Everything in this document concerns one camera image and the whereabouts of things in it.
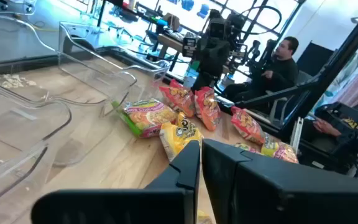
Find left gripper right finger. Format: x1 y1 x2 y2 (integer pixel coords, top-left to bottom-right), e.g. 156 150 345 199
201 138 358 224

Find white noodle crumbs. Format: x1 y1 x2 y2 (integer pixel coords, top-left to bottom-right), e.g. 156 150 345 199
0 73 37 90

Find person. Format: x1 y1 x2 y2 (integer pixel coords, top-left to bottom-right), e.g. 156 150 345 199
223 36 300 105
312 118 344 138

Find silver aluminium bracket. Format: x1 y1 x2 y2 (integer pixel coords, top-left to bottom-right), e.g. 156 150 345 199
290 116 305 154

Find black partition board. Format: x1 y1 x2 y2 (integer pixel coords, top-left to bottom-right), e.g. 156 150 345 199
296 41 336 82

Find yellow creamy chicken ramen pack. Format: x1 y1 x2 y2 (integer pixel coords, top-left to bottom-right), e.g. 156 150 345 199
159 112 204 162
196 210 213 224

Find wooden workbench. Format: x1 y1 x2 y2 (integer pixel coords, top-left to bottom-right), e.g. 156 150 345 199
157 32 198 55

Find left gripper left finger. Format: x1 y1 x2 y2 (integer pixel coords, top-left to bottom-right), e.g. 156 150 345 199
31 139 201 224

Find grey office chair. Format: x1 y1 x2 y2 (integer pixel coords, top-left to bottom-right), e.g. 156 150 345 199
267 70 314 125

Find pastel patterned cloth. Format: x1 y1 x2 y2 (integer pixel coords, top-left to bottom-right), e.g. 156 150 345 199
314 52 358 110

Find red Saucy Noods pack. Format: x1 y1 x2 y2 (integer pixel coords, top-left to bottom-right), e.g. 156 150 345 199
231 106 266 144
159 78 196 118
194 86 222 132

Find clear plastic bin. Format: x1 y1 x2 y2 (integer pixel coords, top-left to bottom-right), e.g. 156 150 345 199
0 76 73 215
57 21 171 118
0 12 138 167

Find green lime chili ramen pack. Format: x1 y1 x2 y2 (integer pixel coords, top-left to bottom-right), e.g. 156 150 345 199
112 98 179 139
233 133 300 165

